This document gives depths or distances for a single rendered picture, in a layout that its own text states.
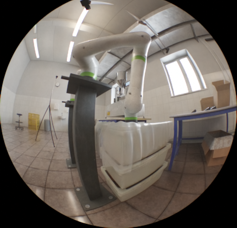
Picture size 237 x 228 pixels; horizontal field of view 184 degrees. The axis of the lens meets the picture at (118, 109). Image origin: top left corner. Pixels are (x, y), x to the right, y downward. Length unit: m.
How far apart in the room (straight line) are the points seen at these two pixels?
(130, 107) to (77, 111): 0.28
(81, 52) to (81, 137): 0.46
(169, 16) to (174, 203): 3.67
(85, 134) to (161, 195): 0.84
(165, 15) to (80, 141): 3.33
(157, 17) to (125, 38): 2.59
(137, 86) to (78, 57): 0.38
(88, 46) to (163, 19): 2.85
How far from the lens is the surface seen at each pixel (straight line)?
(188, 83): 2.96
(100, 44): 0.47
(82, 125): 0.42
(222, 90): 1.25
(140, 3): 3.89
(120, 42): 0.48
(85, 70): 0.53
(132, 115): 0.50
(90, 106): 0.44
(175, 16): 3.28
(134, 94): 0.39
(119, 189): 0.58
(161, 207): 0.80
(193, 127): 2.35
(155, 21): 3.03
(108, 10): 3.83
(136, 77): 0.45
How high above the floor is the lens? 0.70
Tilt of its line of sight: 10 degrees up
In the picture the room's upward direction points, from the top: straight up
